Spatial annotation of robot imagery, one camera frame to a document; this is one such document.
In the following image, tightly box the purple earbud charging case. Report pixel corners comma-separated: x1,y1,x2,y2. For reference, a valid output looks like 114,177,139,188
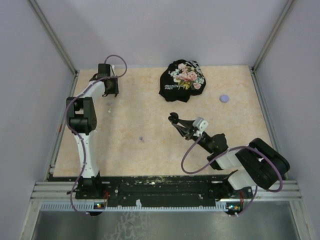
219,94,230,103

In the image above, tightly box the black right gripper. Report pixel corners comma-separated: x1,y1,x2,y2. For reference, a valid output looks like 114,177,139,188
173,118,215,154

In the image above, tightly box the black earbud charging case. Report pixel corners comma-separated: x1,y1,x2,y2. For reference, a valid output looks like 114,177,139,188
168,112,179,124

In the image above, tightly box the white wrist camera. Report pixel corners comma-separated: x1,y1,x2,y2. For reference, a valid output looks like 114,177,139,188
192,117,209,136
110,65,116,76

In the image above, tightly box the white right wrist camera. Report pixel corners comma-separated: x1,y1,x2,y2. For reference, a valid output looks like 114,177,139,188
192,117,209,136

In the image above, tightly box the aluminium frame post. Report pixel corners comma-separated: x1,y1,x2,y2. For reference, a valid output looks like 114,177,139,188
251,0,296,73
26,0,80,76

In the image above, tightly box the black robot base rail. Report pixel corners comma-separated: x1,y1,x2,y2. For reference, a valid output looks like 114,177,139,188
76,175,253,207

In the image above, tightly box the left aluminium frame post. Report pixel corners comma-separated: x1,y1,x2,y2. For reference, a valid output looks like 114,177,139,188
26,0,80,76

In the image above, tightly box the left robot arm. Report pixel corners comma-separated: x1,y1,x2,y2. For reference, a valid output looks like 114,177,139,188
64,63,119,199

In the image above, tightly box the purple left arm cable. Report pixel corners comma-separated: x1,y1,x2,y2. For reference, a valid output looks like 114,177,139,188
65,54,128,217

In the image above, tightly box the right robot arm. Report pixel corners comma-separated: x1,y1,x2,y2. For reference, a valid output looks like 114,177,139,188
168,112,290,198

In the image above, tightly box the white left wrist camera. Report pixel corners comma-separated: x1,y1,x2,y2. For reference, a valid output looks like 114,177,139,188
110,65,116,76

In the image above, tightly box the right aluminium frame post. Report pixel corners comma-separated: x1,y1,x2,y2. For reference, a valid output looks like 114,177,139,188
251,0,296,73

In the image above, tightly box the white slotted cable duct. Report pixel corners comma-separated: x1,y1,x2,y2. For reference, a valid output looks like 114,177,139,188
40,199,240,212

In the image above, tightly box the black floral folded shirt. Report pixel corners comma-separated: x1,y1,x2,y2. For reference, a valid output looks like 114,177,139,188
158,59,207,103

